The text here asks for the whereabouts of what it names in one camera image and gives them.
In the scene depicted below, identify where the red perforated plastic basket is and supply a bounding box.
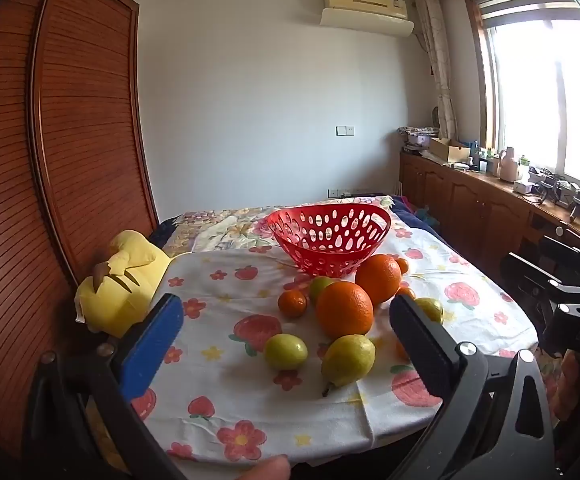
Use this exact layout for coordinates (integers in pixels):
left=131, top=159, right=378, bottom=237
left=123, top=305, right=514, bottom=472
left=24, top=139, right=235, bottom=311
left=266, top=203, right=392, bottom=279

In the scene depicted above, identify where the yellow-green pear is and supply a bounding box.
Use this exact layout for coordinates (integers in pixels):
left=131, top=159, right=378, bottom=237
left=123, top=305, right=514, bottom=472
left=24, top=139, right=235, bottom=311
left=321, top=334, right=377, bottom=397

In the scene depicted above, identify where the floral blanket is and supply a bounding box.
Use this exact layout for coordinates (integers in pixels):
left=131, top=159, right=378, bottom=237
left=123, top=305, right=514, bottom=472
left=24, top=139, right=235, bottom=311
left=162, top=195, right=401, bottom=257

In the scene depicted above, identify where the round green lime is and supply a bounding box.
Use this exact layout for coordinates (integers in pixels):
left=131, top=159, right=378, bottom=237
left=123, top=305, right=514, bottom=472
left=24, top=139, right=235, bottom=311
left=309, top=275, right=337, bottom=305

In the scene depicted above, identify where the wall air conditioner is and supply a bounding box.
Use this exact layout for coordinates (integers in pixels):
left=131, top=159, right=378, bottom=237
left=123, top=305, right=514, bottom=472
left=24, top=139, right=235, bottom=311
left=322, top=0, right=409, bottom=17

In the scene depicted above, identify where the large orange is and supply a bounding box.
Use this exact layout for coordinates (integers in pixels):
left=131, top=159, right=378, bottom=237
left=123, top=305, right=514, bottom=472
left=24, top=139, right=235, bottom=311
left=355, top=254, right=403, bottom=305
left=316, top=281, right=375, bottom=339

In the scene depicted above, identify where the yellow-green lemon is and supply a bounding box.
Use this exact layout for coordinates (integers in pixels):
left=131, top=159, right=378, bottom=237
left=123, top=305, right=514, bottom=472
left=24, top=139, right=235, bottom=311
left=264, top=333, right=309, bottom=372
left=414, top=297, right=444, bottom=325

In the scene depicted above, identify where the patterned curtain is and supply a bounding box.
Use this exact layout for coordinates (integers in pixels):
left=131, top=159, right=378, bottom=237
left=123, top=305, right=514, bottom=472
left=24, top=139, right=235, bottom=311
left=414, top=0, right=458, bottom=142

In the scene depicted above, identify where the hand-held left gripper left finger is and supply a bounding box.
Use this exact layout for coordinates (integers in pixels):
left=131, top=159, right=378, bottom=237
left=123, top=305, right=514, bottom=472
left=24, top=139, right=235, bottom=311
left=22, top=292, right=187, bottom=480

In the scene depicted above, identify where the wooden framed window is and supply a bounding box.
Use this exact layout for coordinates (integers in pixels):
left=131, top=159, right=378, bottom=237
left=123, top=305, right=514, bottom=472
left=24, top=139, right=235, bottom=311
left=461, top=0, right=580, bottom=198

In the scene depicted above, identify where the wooden cabinet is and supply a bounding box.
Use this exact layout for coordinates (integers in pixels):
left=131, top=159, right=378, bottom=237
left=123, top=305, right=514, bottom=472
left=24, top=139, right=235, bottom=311
left=399, top=151, right=580, bottom=283

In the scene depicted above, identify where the white strawberry print cloth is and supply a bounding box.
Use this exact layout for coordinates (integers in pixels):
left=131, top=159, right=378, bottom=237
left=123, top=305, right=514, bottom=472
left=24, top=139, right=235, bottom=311
left=137, top=204, right=540, bottom=467

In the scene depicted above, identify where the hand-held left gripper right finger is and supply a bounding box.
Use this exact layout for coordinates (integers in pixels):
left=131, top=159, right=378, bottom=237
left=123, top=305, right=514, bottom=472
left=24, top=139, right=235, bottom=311
left=389, top=293, right=556, bottom=480

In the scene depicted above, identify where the cardboard box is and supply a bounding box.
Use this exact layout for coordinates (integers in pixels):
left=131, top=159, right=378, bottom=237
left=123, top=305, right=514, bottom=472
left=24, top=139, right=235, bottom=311
left=428, top=137, right=471, bottom=164

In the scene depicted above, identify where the yellow plush toy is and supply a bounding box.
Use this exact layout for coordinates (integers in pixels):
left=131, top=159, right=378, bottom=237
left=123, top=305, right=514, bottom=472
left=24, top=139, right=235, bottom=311
left=74, top=230, right=171, bottom=339

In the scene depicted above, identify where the person's left hand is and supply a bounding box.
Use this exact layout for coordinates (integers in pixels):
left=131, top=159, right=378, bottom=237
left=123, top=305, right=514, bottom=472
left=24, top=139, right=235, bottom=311
left=239, top=454, right=291, bottom=480

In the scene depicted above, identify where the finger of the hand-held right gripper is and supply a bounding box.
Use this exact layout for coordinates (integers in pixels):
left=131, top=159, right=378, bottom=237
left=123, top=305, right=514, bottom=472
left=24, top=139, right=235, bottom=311
left=500, top=251, right=580, bottom=311
left=540, top=234, right=580, bottom=281

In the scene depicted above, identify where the wooden slatted wardrobe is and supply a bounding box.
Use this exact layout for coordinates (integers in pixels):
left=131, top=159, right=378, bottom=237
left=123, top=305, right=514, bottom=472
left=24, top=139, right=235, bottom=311
left=0, top=0, right=161, bottom=461

